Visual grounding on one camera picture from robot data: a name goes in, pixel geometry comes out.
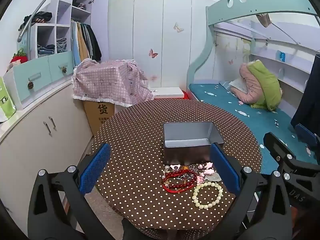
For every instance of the open white book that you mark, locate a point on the open white book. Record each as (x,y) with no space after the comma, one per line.
(236,84)

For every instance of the white flat box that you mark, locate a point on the white flat box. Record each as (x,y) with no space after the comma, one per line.
(167,91)

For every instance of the pink quilt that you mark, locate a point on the pink quilt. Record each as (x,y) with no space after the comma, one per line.
(246,85)

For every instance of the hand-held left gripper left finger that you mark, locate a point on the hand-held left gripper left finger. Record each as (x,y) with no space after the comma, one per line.
(96,170)

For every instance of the teal loft bed frame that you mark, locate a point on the teal loft bed frame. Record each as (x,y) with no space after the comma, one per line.
(250,5)

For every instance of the curved metal rail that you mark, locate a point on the curved metal rail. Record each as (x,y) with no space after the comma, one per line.
(35,12)

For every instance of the teal bed sheet mattress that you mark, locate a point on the teal bed sheet mattress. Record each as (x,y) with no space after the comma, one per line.
(225,110)

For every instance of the wide teal drawer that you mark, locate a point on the wide teal drawer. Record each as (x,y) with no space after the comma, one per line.
(30,72)

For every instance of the white pearl charm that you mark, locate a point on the white pearl charm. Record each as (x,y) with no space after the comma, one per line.
(175,167)

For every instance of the white low cabinet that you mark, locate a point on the white low cabinet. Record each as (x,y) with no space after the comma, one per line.
(37,155)

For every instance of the folded light jeans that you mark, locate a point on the folded light jeans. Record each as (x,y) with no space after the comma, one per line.
(61,45)

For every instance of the grey hanging garment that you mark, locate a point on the grey hanging garment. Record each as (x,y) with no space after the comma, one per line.
(88,40)

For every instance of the black hanging garment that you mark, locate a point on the black hanging garment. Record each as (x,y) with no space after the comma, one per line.
(96,45)

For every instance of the blue container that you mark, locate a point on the blue container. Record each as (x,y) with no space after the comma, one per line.
(281,55)

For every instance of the green quilt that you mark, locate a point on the green quilt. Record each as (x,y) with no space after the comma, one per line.
(265,85)

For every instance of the grey-green jade pendant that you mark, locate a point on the grey-green jade pendant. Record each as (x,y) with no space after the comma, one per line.
(212,178)

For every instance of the pink checked cloth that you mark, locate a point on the pink checked cloth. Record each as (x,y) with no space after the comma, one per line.
(110,80)

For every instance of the dark clothes pile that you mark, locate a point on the dark clothes pile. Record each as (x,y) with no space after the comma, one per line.
(40,17)

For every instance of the beige butterfly sticker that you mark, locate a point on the beige butterfly sticker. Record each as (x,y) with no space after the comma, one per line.
(178,27)

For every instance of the white wardrobe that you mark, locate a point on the white wardrobe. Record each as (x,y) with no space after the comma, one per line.
(140,30)

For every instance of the narrow teal drawer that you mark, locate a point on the narrow teal drawer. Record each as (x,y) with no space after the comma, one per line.
(60,62)

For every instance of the dark hanging garment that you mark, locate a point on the dark hanging garment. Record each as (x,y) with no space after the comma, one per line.
(310,92)

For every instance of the brown polka-dot tablecloth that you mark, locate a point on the brown polka-dot tablecloth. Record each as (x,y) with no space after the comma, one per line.
(137,135)

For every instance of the clothes on shelf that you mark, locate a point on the clothes on shelf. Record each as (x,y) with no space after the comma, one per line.
(81,5)

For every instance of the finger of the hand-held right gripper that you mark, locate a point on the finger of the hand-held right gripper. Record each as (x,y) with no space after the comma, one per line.
(277,146)
(306,133)

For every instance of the cardboard box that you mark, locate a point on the cardboard box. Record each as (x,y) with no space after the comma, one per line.
(100,116)

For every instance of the light blue hanging garment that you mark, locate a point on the light blue hanging garment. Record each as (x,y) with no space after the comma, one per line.
(75,45)

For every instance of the silver metal tin box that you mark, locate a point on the silver metal tin box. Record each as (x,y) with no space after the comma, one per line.
(187,142)

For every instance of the lilac open shelf unit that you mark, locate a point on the lilac open shelf unit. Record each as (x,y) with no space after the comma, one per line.
(63,10)

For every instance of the pine cone knob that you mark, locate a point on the pine cone knob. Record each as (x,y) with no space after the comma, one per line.
(64,69)
(30,85)

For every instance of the tan cloth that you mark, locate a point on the tan cloth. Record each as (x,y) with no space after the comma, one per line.
(263,19)

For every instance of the tan hanging garment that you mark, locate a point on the tan hanging garment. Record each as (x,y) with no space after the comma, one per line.
(82,42)

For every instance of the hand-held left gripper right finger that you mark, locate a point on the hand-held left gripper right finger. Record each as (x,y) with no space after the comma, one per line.
(223,167)

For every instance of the red plush toy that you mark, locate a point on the red plush toy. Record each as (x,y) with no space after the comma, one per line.
(18,58)

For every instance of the pink butterfly sticker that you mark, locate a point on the pink butterfly sticker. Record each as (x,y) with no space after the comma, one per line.
(153,53)

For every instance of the white wall shelf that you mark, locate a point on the white wall shelf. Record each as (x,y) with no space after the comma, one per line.
(287,70)

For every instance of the folded dark jeans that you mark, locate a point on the folded dark jeans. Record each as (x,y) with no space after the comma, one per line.
(46,50)

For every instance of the green paper bag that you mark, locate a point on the green paper bag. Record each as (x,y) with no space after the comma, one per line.
(6,100)

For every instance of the pink pig charm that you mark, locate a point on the pink pig charm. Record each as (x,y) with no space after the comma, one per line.
(208,172)
(208,165)
(199,179)

